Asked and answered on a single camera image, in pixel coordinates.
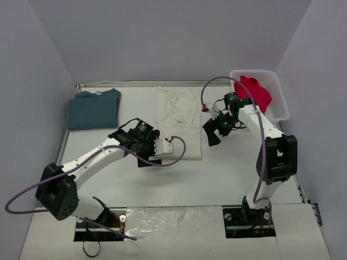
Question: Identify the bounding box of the red t shirt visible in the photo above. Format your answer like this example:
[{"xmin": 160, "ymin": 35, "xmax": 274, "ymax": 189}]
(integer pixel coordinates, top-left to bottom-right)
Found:
[{"xmin": 234, "ymin": 75, "xmax": 272, "ymax": 113}]

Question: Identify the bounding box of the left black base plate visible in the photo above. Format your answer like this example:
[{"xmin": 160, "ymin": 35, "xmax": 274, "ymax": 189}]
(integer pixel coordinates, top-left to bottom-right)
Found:
[{"xmin": 73, "ymin": 208, "xmax": 127, "ymax": 242}]

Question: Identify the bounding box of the white t shirt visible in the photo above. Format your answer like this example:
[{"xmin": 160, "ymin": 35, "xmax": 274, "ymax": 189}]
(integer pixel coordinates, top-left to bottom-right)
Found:
[{"xmin": 155, "ymin": 87, "xmax": 202, "ymax": 160}]

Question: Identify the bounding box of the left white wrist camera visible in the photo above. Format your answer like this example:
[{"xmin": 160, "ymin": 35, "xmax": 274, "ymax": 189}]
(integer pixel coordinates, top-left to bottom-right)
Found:
[{"xmin": 153, "ymin": 138, "xmax": 174, "ymax": 155}]

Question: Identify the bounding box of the white plastic basket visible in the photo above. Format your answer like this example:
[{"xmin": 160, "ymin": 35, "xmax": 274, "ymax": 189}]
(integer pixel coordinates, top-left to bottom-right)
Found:
[{"xmin": 230, "ymin": 69, "xmax": 290, "ymax": 124}]

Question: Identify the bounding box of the folded teal t shirt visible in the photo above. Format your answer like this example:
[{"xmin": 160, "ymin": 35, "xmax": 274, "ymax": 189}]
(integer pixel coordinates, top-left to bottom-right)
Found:
[{"xmin": 67, "ymin": 88, "xmax": 121, "ymax": 131}]

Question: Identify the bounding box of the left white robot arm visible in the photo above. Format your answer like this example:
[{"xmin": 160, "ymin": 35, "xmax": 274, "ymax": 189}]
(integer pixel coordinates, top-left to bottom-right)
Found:
[{"xmin": 35, "ymin": 120, "xmax": 160, "ymax": 226}]

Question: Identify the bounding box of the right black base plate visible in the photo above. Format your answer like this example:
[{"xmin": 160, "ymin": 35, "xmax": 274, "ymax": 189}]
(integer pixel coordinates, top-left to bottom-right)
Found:
[{"xmin": 222, "ymin": 206, "xmax": 276, "ymax": 239}]

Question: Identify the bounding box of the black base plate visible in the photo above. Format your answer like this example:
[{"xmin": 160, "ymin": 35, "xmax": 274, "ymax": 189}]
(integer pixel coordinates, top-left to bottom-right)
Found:
[
  {"xmin": 222, "ymin": 206, "xmax": 276, "ymax": 239},
  {"xmin": 73, "ymin": 208, "xmax": 127, "ymax": 242}
]

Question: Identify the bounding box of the aluminium table rail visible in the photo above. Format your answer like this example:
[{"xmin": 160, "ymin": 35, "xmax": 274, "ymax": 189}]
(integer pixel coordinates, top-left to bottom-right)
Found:
[{"xmin": 75, "ymin": 79, "xmax": 231, "ymax": 88}]

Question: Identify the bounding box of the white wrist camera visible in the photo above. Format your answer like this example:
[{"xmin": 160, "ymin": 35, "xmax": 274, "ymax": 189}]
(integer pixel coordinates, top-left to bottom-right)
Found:
[
  {"xmin": 201, "ymin": 103, "xmax": 221, "ymax": 120},
  {"xmin": 153, "ymin": 138, "xmax": 174, "ymax": 155}
]

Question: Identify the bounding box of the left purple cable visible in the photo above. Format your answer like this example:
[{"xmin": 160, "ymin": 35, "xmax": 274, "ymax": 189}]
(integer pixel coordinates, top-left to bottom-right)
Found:
[{"xmin": 5, "ymin": 136, "xmax": 187, "ymax": 241}]

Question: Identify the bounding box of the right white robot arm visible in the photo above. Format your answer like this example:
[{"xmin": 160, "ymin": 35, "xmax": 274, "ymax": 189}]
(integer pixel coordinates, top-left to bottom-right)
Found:
[{"xmin": 203, "ymin": 92, "xmax": 298, "ymax": 224}]

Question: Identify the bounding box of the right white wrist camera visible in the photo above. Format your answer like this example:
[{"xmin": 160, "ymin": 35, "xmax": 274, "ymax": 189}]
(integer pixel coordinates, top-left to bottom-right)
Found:
[{"xmin": 201, "ymin": 103, "xmax": 221, "ymax": 120}]

